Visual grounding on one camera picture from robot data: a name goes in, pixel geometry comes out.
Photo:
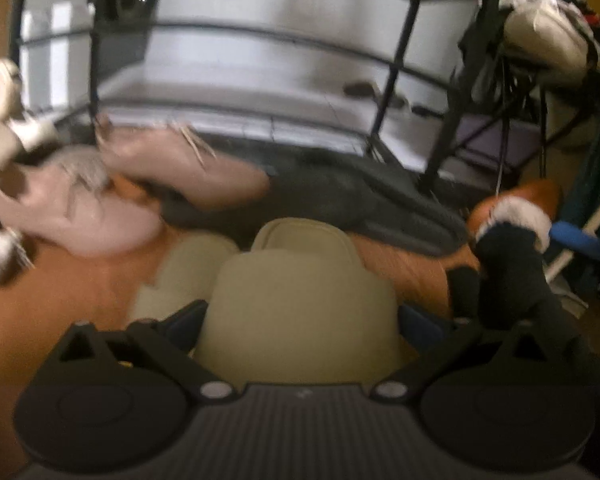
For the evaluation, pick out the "white storage box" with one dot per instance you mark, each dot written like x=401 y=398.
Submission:
x=55 y=55

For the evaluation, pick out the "black folding frame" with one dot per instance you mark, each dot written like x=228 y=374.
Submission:
x=485 y=110

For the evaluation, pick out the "pile of white clothes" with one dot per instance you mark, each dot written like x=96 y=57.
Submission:
x=545 y=25

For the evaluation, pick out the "purple box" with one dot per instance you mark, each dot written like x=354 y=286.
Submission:
x=495 y=142

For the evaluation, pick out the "blue foam tube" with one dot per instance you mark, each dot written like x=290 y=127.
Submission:
x=580 y=240

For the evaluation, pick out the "dark grey cloth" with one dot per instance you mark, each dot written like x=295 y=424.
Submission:
x=340 y=190

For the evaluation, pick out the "brown boot with white fur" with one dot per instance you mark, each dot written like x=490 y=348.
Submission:
x=525 y=207

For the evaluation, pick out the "white shoe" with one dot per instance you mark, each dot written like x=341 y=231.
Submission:
x=5 y=125

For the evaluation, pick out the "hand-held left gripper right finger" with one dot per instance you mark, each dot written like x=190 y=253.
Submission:
x=422 y=327

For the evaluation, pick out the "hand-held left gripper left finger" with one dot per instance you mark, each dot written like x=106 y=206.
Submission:
x=187 y=322

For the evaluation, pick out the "teal hanging cloth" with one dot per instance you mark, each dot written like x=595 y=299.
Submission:
x=597 y=175

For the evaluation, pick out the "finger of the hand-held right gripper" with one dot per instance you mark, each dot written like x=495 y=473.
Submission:
x=512 y=275
x=464 y=292

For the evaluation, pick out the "white pipe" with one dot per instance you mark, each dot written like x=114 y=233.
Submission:
x=587 y=232

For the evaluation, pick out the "pale green slide slipper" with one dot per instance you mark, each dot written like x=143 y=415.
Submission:
x=185 y=270
x=300 y=310

